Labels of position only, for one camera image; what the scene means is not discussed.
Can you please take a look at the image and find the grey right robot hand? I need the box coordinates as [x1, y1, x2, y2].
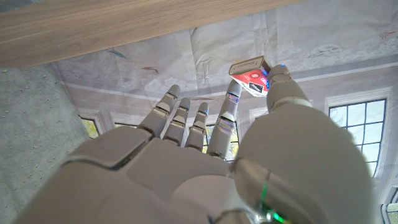
[14, 64, 379, 224]

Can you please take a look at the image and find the red matchbox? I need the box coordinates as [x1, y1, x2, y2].
[229, 55, 272, 98]

